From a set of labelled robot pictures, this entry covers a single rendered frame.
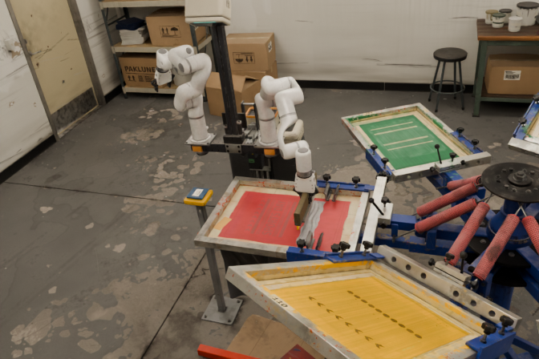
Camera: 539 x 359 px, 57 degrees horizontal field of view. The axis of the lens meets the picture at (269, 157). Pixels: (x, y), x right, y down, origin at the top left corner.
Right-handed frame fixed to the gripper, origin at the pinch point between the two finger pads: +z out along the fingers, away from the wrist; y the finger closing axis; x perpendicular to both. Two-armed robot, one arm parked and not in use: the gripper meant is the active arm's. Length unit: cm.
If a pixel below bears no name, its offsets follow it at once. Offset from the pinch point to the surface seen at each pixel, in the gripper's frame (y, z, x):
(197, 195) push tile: 67, 13, -9
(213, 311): 72, 109, -7
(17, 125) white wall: 357, 71, -162
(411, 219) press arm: -51, 5, 1
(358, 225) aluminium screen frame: -26.5, 10.1, 3.6
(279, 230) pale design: 12.2, 13.8, 10.5
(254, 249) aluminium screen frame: 18.6, 10.7, 29.7
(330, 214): -10.6, 13.8, -7.1
